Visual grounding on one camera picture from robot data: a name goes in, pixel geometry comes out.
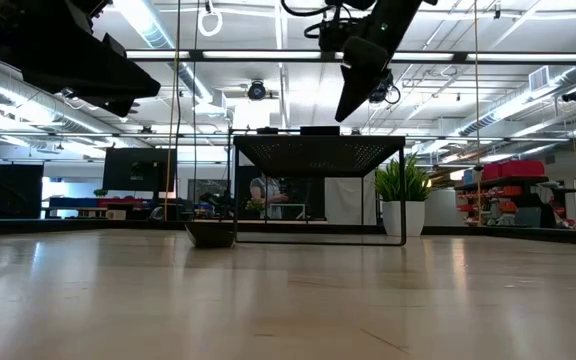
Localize white hanging ring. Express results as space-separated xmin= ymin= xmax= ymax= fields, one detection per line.
xmin=197 ymin=9 xmax=224 ymax=38

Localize person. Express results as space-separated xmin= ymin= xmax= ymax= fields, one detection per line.
xmin=249 ymin=175 xmax=289 ymax=220

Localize black wavy mini plate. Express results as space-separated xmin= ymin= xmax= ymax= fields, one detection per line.
xmin=184 ymin=222 xmax=238 ymax=249

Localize white panel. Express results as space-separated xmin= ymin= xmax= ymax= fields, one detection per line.
xmin=323 ymin=175 xmax=379 ymax=225

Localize black partition panel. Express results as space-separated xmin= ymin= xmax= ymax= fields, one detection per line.
xmin=0 ymin=163 xmax=44 ymax=220

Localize blue red workbench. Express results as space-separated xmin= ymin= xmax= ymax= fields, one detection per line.
xmin=47 ymin=196 xmax=177 ymax=221

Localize black overhead camera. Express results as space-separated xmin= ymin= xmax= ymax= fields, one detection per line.
xmin=246 ymin=79 xmax=268 ymax=101

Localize black TV monitor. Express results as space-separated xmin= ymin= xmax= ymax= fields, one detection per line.
xmin=101 ymin=146 xmax=178 ymax=193

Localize green plant in white pot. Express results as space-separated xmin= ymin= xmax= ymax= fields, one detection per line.
xmin=373 ymin=154 xmax=434 ymax=238

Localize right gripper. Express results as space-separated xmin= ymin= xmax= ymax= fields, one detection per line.
xmin=334 ymin=9 xmax=409 ymax=123

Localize black hanging cord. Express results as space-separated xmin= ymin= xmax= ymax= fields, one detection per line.
xmin=191 ymin=0 xmax=200 ymax=221

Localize black background stand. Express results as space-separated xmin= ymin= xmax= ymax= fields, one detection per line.
xmin=226 ymin=126 xmax=309 ymax=224

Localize red storage bin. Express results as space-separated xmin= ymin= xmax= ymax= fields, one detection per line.
xmin=500 ymin=159 xmax=547 ymax=179

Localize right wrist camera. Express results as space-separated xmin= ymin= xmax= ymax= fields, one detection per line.
xmin=316 ymin=18 xmax=352 ymax=52

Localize metal wire shelving rack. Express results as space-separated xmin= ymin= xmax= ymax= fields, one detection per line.
xmin=455 ymin=174 xmax=576 ymax=229

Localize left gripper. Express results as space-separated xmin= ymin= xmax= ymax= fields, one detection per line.
xmin=0 ymin=0 xmax=162 ymax=119

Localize black perforated metal shelf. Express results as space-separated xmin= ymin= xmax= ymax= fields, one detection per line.
xmin=232 ymin=134 xmax=408 ymax=247

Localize white LED light bar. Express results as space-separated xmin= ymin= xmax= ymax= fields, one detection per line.
xmin=126 ymin=49 xmax=191 ymax=60
xmin=465 ymin=52 xmax=576 ymax=62
xmin=201 ymin=49 xmax=323 ymax=60

